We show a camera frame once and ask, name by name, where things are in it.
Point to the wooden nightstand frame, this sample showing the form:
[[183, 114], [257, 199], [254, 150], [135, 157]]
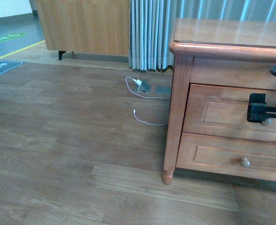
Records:
[[249, 62]]

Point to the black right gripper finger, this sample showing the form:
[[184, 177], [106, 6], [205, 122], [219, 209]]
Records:
[[258, 111]]

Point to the grey pleated curtain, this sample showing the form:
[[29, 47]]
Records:
[[157, 26]]

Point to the large wooden cabinet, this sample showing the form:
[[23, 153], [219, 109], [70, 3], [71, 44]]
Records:
[[86, 26]]

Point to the closed floor socket plate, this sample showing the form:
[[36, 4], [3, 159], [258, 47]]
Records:
[[163, 90]]

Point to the green floor sticker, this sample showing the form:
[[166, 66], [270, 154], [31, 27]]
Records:
[[10, 36]]

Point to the open floor socket box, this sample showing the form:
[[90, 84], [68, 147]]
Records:
[[142, 86]]

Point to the wooden drawer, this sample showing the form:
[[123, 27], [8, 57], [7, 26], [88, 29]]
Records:
[[245, 158], [222, 111]]

